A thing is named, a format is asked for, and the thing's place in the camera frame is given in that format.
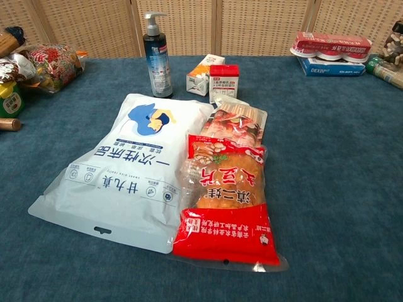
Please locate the clear meat snack packet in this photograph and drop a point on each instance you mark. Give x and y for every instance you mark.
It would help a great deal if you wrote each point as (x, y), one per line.
(239, 124)

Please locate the red transparent snack bag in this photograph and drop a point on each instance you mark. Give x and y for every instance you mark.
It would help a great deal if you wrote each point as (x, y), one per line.
(225, 217)

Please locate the large white plastic package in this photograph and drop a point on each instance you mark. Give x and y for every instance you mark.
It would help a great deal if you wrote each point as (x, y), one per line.
(126, 170)

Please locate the floral red snack bag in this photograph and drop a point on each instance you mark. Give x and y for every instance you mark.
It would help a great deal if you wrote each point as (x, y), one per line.
(55, 64)

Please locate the red white small box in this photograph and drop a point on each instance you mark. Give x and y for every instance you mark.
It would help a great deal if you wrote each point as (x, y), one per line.
(224, 83)

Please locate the white orange small carton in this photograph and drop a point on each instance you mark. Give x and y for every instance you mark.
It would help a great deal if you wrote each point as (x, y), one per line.
(200, 77)

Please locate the dark pump dispenser bottle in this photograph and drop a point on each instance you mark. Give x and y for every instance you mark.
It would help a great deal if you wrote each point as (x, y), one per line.
(158, 59)

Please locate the woven rattan folding screen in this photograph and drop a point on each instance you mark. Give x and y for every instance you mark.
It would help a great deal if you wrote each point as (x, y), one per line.
(220, 26)

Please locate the blue fabric table cover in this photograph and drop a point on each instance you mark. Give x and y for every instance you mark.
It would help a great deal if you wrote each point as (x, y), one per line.
(330, 173)

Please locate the blue white DEXIN box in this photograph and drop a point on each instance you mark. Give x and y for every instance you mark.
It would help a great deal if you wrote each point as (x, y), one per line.
(330, 68)

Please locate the red white cup multipack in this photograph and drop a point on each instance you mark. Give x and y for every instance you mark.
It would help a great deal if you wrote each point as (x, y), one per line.
(330, 47)

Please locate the green yellow-lid jar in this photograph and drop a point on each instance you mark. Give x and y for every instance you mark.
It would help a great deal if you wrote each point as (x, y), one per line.
(11, 100)

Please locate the green-cap noodle tube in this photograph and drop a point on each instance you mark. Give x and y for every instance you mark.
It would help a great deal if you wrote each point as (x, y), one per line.
(382, 70)

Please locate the silver brown foil packet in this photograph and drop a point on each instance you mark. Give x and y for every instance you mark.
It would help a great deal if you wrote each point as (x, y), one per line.
(14, 67)

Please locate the brown white mushroom figurine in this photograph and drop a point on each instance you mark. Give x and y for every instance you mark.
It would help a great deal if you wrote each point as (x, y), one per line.
(393, 44)

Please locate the brown paper dark-top package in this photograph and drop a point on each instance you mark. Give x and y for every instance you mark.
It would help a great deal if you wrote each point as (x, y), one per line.
(11, 41)

